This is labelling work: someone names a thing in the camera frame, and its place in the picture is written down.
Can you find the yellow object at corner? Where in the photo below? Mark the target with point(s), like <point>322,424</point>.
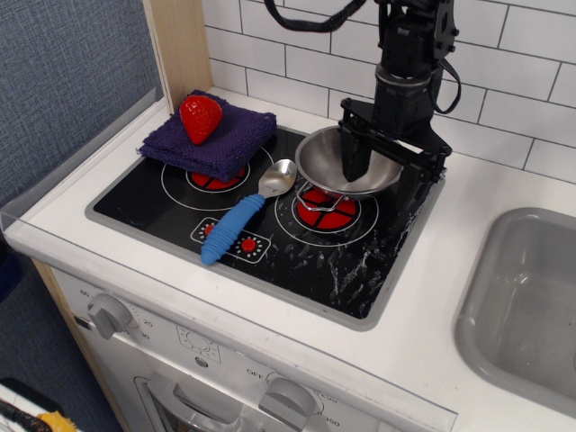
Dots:
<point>57,422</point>

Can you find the grey right oven knob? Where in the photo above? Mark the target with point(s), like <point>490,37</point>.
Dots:
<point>289,403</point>

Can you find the grey oven knob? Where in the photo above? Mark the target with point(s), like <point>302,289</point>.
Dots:
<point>289,403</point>
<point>109,315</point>

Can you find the grey sink basin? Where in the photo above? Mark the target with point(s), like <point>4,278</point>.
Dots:
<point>516,328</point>

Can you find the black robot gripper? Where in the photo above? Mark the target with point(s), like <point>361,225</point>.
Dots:
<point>397,125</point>

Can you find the blue handled metal spoon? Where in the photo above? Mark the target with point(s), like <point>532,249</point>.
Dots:
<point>278,179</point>

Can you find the purple folded cloth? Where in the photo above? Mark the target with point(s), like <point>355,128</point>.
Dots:
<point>237,138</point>

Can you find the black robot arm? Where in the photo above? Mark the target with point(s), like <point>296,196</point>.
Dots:
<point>415,37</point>

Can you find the red plastic strawberry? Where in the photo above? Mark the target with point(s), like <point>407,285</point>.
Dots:
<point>201,116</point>

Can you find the wooden side post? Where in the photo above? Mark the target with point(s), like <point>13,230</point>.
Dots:
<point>179,41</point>

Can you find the white toy oven front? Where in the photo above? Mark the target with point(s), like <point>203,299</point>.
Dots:
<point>166,377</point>

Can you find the black toy stovetop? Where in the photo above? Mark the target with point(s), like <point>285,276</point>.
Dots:
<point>325,251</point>

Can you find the grey left oven knob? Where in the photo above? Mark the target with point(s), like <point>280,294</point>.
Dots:
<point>109,315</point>

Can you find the silver pot with wire handles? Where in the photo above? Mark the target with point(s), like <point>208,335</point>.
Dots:
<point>340,169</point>

